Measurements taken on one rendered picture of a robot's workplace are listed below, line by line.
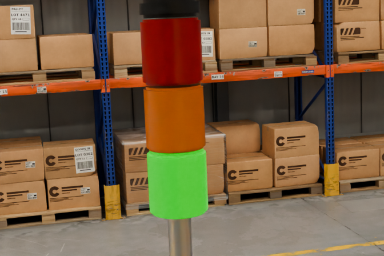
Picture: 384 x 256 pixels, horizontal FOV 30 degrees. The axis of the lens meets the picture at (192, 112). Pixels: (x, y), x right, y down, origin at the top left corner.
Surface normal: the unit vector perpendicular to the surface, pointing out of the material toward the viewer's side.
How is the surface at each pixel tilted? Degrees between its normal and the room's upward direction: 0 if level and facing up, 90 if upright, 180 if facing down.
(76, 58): 89
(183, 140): 90
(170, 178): 90
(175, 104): 90
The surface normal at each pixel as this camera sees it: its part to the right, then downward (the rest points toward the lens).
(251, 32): 0.23, 0.04
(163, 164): -0.47, 0.14
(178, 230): -0.09, 0.15
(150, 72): -0.68, 0.13
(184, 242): 0.42, 0.11
